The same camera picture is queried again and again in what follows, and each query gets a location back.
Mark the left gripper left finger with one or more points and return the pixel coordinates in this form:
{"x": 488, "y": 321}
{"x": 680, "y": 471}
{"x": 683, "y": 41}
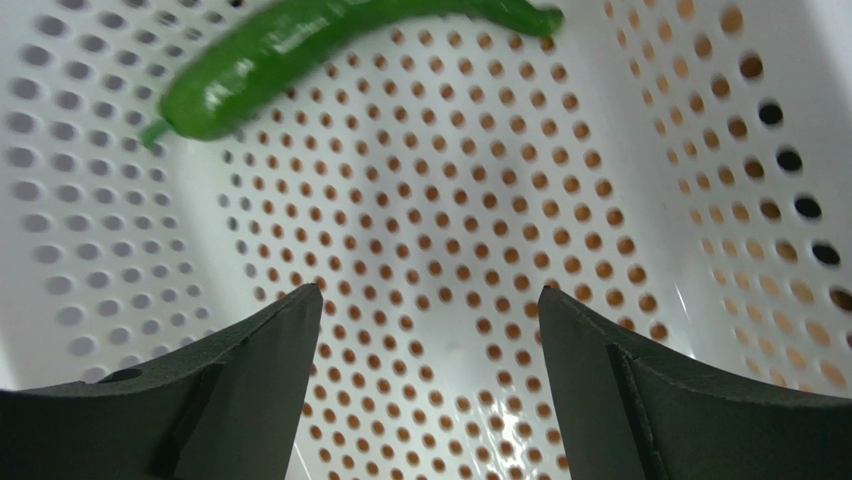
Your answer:
{"x": 224, "y": 407}

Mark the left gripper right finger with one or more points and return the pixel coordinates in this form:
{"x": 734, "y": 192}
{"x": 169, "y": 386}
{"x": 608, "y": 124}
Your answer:
{"x": 630, "y": 408}

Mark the green toy chili pepper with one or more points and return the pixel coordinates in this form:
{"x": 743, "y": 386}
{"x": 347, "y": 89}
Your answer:
{"x": 242, "y": 72}

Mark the white plastic basket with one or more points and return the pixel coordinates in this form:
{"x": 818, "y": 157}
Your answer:
{"x": 682, "y": 167}

